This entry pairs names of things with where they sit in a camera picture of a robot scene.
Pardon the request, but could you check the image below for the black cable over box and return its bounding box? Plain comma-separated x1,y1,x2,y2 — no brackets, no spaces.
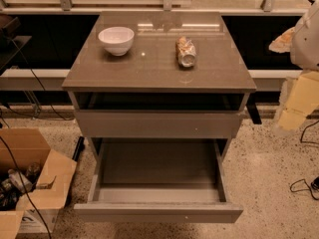
0,134,53,239

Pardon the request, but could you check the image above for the white ceramic bowl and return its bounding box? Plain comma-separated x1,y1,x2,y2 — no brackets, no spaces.
98,27,135,56

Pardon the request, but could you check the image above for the brown cardboard box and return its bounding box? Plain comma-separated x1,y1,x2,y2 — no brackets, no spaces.
0,128,77,239

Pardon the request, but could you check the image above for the crushed soda can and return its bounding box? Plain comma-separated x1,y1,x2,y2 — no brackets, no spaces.
175,37,196,68

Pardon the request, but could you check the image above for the grey drawer cabinet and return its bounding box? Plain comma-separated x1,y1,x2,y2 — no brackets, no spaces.
63,11,256,154

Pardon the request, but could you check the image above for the grey drawer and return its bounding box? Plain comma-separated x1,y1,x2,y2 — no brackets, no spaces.
75,139,243,223
75,110,243,138

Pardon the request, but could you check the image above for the crumpled trash in box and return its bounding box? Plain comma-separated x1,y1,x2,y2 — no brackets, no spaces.
0,162,41,211

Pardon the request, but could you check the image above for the white window ledge rail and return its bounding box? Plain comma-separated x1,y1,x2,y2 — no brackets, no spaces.
0,69,301,92

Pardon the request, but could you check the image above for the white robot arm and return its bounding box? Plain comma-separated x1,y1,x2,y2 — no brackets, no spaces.
269,0,319,133

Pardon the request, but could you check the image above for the black cable on floor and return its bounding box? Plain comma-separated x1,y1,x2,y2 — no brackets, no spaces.
289,119,319,201

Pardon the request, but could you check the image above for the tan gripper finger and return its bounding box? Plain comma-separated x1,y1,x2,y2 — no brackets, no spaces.
269,27,295,53

